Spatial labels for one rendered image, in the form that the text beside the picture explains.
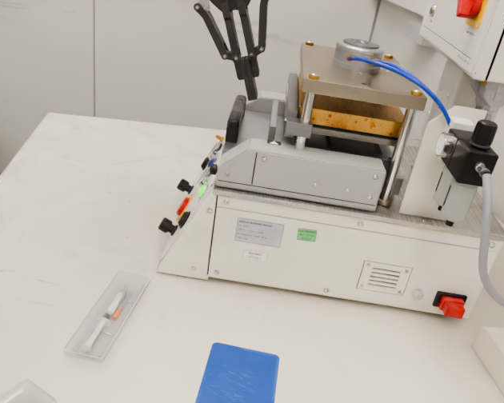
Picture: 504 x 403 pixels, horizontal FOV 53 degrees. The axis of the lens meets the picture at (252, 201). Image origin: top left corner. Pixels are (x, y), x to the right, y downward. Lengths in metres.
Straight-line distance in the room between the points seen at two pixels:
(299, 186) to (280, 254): 0.12
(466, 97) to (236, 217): 0.41
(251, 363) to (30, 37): 1.92
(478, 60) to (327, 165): 0.24
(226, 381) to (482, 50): 0.55
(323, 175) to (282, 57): 1.62
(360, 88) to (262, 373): 0.42
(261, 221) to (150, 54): 1.63
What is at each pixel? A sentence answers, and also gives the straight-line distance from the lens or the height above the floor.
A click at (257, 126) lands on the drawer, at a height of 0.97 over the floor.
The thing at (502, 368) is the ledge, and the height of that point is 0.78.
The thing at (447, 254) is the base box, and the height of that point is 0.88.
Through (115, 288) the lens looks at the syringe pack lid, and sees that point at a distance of 0.82.
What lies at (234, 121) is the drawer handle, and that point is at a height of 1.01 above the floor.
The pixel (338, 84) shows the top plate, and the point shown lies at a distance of 0.75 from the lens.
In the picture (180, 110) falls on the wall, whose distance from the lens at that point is 2.40.
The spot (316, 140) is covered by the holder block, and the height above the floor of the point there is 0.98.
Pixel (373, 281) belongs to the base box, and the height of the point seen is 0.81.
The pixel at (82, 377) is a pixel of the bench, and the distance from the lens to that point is 0.72.
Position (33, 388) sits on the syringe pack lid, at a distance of 0.69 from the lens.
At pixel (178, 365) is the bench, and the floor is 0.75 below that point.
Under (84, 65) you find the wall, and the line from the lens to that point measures 2.39.
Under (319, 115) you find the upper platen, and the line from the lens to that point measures 0.80.
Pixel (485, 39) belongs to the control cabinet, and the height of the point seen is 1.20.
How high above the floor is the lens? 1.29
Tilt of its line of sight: 28 degrees down
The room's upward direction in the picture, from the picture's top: 9 degrees clockwise
